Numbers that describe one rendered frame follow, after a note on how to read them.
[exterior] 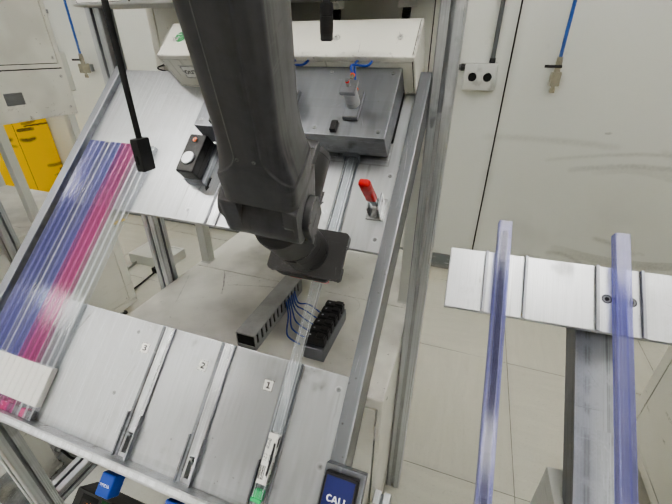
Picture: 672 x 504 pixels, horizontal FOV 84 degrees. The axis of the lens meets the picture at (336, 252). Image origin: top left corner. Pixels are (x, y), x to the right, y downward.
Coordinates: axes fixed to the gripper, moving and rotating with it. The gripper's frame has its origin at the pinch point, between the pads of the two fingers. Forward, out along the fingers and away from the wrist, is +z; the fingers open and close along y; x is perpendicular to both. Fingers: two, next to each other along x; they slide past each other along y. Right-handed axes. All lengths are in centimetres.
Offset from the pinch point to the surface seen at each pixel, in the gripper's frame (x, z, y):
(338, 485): 25.8, -7.4, -10.1
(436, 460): 42, 92, -27
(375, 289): 2.3, -2.5, -8.8
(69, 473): 57, 33, 62
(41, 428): 33.3, -3.9, 36.2
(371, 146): -19.2, -3.7, -3.8
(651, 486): 30, 89, -87
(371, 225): -7.6, -0.6, -5.9
